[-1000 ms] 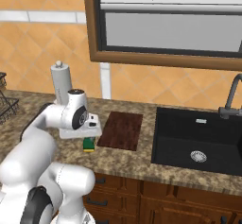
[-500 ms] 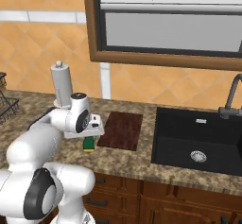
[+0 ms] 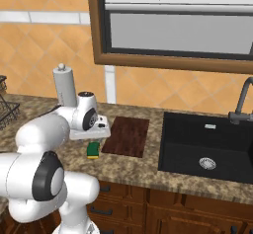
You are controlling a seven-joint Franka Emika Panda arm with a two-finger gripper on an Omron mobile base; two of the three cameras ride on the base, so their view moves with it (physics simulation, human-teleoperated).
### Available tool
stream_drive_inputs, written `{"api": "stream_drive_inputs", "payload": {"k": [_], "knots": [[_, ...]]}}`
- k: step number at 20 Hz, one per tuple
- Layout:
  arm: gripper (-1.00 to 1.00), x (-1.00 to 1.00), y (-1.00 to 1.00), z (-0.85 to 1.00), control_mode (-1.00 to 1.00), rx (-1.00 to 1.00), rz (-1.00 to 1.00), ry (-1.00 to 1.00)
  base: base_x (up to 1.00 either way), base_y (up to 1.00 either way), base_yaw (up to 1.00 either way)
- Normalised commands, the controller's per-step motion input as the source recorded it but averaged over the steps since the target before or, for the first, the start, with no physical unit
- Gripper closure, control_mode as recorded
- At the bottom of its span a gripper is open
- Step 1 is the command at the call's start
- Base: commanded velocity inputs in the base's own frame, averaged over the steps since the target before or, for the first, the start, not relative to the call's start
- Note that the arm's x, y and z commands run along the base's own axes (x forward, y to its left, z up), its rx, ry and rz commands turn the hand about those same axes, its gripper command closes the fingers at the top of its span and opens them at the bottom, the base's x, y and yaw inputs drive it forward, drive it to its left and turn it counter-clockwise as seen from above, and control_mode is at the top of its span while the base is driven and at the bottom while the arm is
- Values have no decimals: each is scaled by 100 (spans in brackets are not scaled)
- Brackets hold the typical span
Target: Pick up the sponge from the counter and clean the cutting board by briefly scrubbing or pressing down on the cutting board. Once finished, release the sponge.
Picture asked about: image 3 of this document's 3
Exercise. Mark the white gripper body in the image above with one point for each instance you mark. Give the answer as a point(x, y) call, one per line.
point(93, 133)

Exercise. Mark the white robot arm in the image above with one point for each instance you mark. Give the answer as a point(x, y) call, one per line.
point(36, 165)

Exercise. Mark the green and yellow sponge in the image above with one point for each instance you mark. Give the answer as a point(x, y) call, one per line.
point(93, 149)

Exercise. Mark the dark wooden cutting board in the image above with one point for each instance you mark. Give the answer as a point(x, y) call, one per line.
point(126, 136)

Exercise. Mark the white paper towel roll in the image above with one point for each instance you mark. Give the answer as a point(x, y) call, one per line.
point(65, 86)

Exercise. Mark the brown wooden drawer front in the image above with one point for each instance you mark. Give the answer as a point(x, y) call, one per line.
point(115, 213)
point(123, 192)

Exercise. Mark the black kitchen sink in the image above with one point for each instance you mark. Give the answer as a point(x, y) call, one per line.
point(204, 145)

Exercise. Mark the brown wooden cupboard door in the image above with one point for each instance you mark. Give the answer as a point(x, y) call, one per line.
point(194, 219)

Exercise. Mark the wooden framed window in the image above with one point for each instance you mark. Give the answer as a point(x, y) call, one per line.
point(174, 24)

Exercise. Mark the dark grey tap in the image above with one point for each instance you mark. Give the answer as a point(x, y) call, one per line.
point(239, 108)

